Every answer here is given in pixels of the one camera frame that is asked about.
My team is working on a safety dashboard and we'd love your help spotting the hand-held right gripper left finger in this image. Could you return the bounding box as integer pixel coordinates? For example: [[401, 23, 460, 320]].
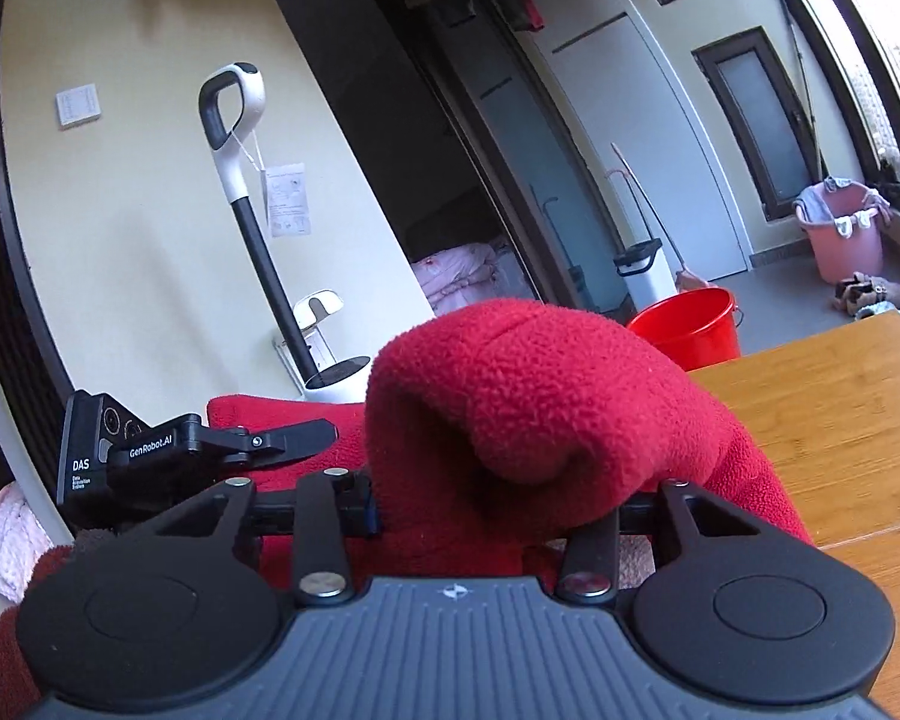
[[150, 469, 382, 607]]

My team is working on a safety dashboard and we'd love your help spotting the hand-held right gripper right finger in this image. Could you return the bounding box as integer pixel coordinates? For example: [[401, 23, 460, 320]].
[[557, 480, 766, 605]]

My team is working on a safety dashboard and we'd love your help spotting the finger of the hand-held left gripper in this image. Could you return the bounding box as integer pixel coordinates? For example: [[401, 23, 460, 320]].
[[199, 422, 338, 466]]

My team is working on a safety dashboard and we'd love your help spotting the red fleece hooded onesie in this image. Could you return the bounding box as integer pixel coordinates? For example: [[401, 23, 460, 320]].
[[0, 298, 815, 698]]

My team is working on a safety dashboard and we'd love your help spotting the white vacuum dock stand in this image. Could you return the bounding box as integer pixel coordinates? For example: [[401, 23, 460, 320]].
[[274, 289, 344, 391]]

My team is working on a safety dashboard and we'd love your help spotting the white stick vacuum cleaner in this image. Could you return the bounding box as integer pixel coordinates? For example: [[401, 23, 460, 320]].
[[199, 61, 373, 403]]

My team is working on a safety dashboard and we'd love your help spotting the red plastic bucket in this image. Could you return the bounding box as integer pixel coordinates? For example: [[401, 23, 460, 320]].
[[626, 286, 743, 373]]

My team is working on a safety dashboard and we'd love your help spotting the pink bedding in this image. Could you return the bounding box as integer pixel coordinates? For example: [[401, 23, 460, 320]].
[[409, 240, 533, 316]]

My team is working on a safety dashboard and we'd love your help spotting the white paper tag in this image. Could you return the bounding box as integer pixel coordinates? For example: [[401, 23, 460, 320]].
[[259, 161, 312, 239]]

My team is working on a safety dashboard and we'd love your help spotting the white bin with black lid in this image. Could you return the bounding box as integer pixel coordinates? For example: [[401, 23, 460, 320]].
[[613, 238, 680, 310]]

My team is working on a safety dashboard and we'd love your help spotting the pink cane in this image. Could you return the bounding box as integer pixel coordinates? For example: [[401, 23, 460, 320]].
[[607, 142, 710, 293]]

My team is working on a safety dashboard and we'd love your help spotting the pair of brown slippers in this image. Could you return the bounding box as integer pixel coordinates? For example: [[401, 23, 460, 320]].
[[832, 270, 900, 316]]

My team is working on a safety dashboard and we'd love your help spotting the light blue cloth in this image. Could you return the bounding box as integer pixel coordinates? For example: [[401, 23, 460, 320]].
[[855, 300, 900, 335]]

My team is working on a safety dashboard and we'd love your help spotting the pink laundry basket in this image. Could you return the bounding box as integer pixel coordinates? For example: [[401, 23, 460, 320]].
[[793, 177, 890, 284]]

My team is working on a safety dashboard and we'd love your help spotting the white door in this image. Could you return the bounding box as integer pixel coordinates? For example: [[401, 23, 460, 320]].
[[525, 11, 751, 280]]

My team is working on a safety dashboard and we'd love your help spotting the tall dark framed frosted window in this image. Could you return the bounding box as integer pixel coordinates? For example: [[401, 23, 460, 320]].
[[692, 26, 823, 223]]

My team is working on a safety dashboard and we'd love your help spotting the long leaning pole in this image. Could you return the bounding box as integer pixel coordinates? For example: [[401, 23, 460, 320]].
[[776, 0, 830, 182]]

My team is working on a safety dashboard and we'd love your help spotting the white wall switch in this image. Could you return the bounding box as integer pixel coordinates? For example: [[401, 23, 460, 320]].
[[55, 86, 104, 127]]

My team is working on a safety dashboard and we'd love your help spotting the black sliding door frame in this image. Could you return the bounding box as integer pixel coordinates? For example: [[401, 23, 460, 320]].
[[247, 0, 620, 316]]

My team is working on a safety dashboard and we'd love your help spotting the black window frame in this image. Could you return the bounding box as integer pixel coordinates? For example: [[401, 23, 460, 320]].
[[750, 0, 900, 192]]

